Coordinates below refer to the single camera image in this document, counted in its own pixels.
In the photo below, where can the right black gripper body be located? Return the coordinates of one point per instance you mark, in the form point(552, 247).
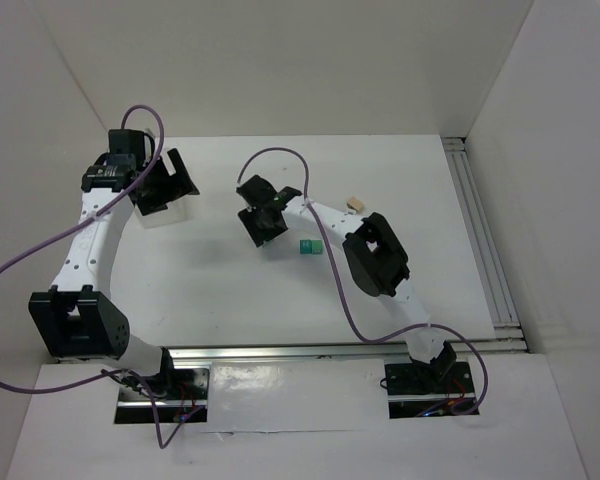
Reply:
point(262, 220)

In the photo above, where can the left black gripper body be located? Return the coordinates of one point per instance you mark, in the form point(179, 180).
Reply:
point(156, 185)

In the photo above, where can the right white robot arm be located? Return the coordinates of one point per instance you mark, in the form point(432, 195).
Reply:
point(377, 262)

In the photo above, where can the front aluminium rail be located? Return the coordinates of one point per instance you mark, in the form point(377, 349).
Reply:
point(339, 351)

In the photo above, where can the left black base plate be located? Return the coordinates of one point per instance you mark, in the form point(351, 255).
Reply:
point(184, 399)

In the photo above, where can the light green G block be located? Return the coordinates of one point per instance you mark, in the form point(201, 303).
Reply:
point(317, 247)

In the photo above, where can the aluminium rail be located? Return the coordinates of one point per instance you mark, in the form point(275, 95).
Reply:
point(487, 307)
point(339, 351)

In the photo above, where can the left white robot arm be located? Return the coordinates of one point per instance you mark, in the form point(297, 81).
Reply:
point(76, 317)

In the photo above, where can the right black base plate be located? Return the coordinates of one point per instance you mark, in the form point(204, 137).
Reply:
point(411, 394)

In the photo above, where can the right side aluminium rail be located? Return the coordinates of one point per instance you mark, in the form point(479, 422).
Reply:
point(487, 307)

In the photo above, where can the dark green H block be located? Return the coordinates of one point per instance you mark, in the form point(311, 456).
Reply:
point(306, 246)

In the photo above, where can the beige wood block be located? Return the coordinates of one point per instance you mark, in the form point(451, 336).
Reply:
point(355, 205)

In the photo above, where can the white perforated box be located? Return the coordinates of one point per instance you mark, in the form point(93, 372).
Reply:
point(175, 212)

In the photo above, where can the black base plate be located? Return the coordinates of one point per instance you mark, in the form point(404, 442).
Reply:
point(184, 399)
point(411, 394)

